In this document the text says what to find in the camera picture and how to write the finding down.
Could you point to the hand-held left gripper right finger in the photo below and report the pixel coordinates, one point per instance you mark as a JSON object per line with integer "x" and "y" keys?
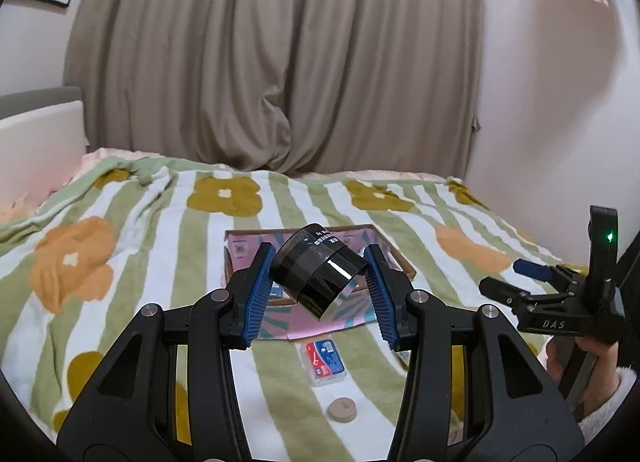
{"x": 382, "y": 302}

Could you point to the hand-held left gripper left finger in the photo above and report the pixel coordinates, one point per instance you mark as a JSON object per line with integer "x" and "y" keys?
{"x": 257, "y": 302}

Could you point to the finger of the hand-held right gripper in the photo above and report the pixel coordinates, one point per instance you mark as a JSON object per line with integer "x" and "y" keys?
{"x": 505, "y": 294}
{"x": 532, "y": 269}

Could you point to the pink printed cardboard box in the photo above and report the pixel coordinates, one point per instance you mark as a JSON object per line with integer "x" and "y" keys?
{"x": 280, "y": 324}

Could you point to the black cosmetic jar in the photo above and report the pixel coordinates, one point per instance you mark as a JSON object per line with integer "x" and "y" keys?
{"x": 310, "y": 277}

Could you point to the person's right forearm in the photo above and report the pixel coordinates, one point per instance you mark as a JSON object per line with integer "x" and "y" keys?
{"x": 617, "y": 402}

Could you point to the person's right hand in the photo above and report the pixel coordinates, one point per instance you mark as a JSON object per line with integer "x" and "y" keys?
{"x": 605, "y": 372}

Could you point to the red blue card packet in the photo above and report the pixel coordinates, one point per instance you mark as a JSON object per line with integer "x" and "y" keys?
{"x": 322, "y": 359}

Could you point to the tan round wooden lid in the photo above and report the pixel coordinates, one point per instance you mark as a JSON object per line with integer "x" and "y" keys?
{"x": 342, "y": 410}

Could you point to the green striped flower blanket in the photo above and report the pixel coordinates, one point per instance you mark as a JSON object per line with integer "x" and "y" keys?
{"x": 150, "y": 242}

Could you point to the beige curtain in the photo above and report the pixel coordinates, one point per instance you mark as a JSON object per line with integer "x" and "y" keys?
{"x": 275, "y": 42}

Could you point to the white pillow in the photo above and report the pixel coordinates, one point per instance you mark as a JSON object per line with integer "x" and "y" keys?
{"x": 40, "y": 142}

